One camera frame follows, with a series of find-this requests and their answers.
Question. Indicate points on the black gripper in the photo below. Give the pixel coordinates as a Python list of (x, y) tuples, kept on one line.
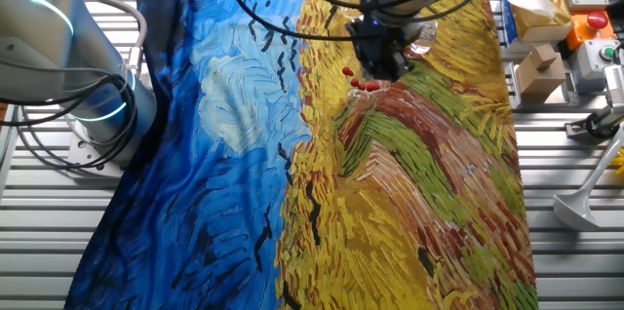
[(378, 37)]

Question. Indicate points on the clear glass beaker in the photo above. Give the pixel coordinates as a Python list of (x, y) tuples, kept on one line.
[(363, 100)]

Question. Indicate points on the clear glass bottle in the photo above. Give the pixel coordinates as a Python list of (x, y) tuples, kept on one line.
[(425, 39)]

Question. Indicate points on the brown cardboard box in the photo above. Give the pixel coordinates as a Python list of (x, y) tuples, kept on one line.
[(538, 73)]

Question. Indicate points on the yellow blue tissue pack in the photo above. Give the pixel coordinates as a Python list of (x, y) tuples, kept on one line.
[(536, 8)]

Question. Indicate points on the Van Gogh painting tablecloth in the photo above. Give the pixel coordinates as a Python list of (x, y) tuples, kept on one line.
[(219, 178)]

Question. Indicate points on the grey box green button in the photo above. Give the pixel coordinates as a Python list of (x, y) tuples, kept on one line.
[(592, 59)]

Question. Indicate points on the orange box red button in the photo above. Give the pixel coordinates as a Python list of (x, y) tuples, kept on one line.
[(592, 27)]

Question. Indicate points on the black table clamp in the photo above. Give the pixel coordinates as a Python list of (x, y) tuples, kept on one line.
[(592, 125)]

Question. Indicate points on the white plastic ladle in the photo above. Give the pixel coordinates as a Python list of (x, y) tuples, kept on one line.
[(577, 207)]

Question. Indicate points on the grey base conduit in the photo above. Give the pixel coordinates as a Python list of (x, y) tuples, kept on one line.
[(141, 20)]

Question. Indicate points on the yellow plastic piece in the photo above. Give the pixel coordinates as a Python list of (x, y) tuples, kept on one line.
[(619, 164)]

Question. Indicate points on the silver clamp mounted camera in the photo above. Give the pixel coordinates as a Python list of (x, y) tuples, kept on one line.
[(615, 88)]

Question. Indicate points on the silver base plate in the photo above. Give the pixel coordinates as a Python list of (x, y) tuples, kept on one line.
[(83, 154)]

